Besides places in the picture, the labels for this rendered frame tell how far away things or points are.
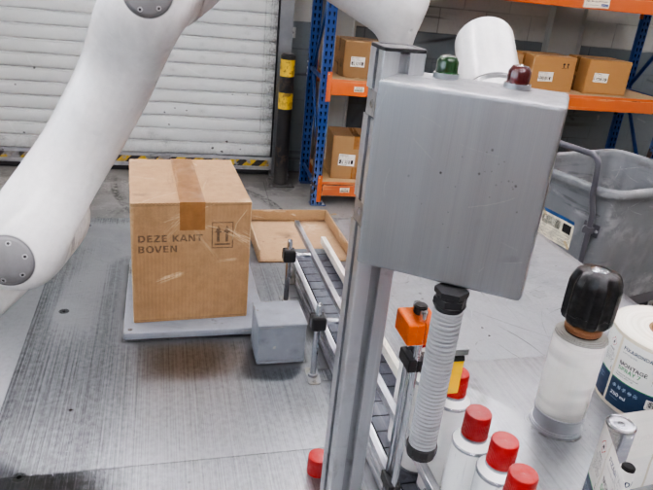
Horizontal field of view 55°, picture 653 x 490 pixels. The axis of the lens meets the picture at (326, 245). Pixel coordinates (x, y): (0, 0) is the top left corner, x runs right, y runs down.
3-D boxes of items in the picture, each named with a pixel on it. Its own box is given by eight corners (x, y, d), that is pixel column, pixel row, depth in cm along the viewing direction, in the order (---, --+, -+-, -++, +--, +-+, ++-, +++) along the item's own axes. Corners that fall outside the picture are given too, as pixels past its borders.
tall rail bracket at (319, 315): (342, 378, 124) (351, 305, 117) (306, 381, 122) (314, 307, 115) (338, 368, 126) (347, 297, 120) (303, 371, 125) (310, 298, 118)
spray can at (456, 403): (458, 495, 91) (485, 379, 83) (427, 504, 89) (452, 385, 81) (439, 471, 96) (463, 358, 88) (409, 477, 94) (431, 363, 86)
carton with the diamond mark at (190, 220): (247, 316, 138) (252, 201, 128) (133, 324, 131) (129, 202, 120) (227, 259, 164) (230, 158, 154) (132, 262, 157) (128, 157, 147)
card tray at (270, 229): (350, 261, 175) (352, 248, 173) (257, 262, 168) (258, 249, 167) (326, 221, 201) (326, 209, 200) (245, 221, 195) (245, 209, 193)
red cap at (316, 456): (314, 460, 102) (315, 443, 101) (331, 469, 101) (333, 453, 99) (302, 472, 100) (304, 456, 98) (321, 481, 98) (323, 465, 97)
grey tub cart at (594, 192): (580, 271, 392) (624, 120, 354) (673, 319, 343) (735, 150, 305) (474, 294, 349) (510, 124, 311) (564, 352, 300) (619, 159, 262)
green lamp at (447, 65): (456, 81, 61) (460, 56, 60) (429, 77, 62) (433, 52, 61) (461, 78, 63) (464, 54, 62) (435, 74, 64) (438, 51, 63)
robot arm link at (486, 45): (443, 109, 86) (489, 61, 80) (438, 50, 94) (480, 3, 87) (490, 133, 89) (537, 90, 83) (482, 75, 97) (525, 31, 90)
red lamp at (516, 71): (529, 91, 59) (534, 66, 58) (501, 87, 60) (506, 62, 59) (531, 87, 61) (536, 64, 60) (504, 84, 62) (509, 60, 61)
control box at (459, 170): (520, 303, 60) (568, 107, 53) (355, 262, 65) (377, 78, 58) (528, 264, 69) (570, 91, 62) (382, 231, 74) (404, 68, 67)
